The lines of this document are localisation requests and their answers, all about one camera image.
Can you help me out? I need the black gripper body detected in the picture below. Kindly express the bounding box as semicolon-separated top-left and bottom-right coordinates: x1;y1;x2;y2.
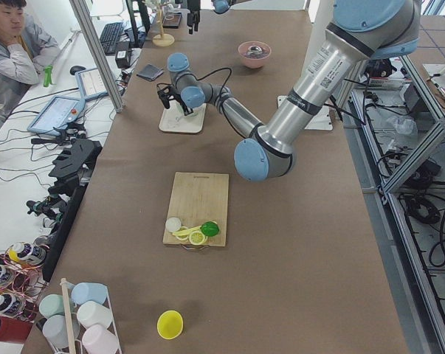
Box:
187;0;201;14
156;83;193;116

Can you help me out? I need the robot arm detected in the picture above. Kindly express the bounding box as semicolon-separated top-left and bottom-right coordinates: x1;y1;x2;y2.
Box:
158;0;421;181
187;0;238;35

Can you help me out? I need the pink bowl with ice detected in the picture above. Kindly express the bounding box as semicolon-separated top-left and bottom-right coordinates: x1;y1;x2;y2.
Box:
238;41;272;69

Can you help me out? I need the cream rabbit tray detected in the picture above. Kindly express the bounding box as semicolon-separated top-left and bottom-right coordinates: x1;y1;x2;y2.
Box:
159;101;206;134

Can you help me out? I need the grey folded cloth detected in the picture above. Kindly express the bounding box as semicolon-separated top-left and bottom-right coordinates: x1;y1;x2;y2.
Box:
137;64;164;82

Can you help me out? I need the wooden mug tree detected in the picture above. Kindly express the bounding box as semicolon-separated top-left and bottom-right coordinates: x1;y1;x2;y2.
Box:
145;0;175;47

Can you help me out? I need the black keyboard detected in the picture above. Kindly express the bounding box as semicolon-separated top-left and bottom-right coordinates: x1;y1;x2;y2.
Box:
100;22;124;55

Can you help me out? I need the black computer mouse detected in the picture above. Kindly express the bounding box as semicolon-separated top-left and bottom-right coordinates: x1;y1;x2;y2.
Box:
69;65;86;75

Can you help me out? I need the bamboo cutting board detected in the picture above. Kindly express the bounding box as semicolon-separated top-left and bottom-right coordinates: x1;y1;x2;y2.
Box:
167;172;230;247

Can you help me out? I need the blue teach pendant tablet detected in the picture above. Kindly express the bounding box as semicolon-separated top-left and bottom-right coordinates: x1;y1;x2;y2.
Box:
27;95;86;136

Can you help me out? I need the green spray bottle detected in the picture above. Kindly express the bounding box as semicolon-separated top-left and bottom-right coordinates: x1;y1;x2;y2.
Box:
43;65;53;87

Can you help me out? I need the white steamed bun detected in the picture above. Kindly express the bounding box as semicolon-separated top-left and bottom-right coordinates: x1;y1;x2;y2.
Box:
165;217;182;233

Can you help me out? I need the yellow plastic knife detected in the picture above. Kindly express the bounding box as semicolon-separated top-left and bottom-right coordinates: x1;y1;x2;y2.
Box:
172;225;201;237

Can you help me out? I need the green lime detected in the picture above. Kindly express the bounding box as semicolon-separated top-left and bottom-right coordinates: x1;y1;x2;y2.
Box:
200;221;220;237

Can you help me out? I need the lemon slice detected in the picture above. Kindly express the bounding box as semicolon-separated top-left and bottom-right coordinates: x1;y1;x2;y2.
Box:
188;230;208;246

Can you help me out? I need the seated person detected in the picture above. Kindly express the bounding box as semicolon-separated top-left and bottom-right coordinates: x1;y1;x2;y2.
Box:
0;1;60;117

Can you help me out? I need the light blue cup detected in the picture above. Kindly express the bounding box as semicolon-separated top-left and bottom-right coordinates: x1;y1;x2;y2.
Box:
71;282;108;305

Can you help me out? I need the yellow plastic cup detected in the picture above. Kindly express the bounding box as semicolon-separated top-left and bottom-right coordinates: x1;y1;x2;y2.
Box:
156;310;184;340

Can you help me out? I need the white cup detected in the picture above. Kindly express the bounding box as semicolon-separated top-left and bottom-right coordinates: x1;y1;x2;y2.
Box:
77;301;112;328

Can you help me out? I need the mint green cup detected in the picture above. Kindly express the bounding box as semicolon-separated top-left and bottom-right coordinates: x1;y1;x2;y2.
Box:
38;294;64;319

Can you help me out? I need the pink cup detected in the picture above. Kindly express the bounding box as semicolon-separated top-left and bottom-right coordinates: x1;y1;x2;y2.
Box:
82;324;119;354

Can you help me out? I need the grey cup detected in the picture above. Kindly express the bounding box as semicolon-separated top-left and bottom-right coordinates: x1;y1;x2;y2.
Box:
42;315;69;349

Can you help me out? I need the aluminium frame post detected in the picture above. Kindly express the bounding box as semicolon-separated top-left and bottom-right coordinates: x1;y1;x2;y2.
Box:
69;0;124;113

